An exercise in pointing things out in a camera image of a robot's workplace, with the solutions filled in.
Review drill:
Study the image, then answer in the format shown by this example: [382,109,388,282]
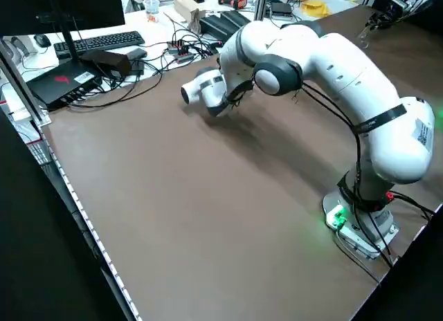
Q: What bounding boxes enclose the clear plastic cup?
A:
[143,0,161,24]

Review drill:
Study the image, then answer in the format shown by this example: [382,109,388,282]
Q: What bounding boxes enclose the small black power adapter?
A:
[126,47,148,61]

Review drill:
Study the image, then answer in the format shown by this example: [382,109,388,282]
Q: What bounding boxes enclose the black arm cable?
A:
[224,80,364,211]

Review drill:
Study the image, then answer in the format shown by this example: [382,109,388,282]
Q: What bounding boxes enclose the light wooden box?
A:
[173,0,201,23]

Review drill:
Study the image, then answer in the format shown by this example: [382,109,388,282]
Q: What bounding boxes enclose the black laptop with red logo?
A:
[26,59,105,111]

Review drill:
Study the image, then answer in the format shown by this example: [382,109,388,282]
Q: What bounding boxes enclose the yellow fabric bag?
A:
[300,0,333,17]

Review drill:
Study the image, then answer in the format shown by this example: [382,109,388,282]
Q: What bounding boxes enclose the small black box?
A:
[269,1,293,17]

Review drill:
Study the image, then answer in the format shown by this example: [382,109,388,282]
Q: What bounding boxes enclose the black power brick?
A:
[80,50,132,79]

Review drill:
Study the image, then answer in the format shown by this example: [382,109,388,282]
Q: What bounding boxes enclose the black computer mouse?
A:
[33,33,52,48]

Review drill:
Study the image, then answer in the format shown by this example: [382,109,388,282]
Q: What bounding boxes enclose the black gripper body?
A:
[379,9,397,27]

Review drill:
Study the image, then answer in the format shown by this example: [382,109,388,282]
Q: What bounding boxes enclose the aluminium profile post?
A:
[254,0,270,23]

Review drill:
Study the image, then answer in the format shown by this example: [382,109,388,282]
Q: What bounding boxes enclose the black base cables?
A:
[334,192,435,287]

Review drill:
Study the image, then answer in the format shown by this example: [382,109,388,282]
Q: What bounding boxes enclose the clear glass conical flask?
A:
[357,25,372,49]

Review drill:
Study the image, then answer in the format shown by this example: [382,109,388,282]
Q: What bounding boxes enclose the black computer monitor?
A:
[0,0,126,62]

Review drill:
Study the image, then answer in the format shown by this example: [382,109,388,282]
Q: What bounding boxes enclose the black keyboard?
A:
[53,30,146,60]

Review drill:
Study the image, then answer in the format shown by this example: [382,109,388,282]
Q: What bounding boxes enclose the grey usb hub red plugs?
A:
[167,38,195,64]

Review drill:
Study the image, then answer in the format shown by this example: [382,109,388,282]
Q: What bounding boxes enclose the aluminium corner post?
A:
[0,40,51,125]

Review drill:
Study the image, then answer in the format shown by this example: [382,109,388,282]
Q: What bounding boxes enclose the black looped table cable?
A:
[67,54,163,109]

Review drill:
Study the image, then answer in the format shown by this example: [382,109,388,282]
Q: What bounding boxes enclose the black stepped boxes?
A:
[199,10,252,38]

